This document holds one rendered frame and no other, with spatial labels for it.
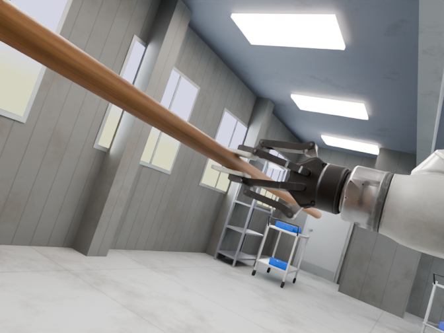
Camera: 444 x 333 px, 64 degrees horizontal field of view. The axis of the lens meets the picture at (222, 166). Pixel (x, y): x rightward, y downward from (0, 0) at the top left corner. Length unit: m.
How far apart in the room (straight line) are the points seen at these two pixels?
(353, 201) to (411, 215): 0.07
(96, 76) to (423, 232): 0.43
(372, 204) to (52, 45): 0.42
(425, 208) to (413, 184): 0.04
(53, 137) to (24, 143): 0.30
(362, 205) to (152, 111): 0.31
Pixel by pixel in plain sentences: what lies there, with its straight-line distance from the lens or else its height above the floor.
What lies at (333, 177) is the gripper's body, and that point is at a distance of 0.55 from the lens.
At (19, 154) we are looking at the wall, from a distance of 3.86.
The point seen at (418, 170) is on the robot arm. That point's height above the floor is 1.25.
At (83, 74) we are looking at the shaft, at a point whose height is 1.18.
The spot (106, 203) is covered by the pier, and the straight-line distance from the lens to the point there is 4.25.
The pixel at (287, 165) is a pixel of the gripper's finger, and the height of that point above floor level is 1.19.
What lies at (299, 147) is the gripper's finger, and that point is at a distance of 0.59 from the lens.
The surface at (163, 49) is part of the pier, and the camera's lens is 4.48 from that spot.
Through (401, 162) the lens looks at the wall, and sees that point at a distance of 8.28.
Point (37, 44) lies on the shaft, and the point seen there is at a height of 1.18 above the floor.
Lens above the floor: 1.11
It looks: 5 degrees up
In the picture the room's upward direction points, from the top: 18 degrees clockwise
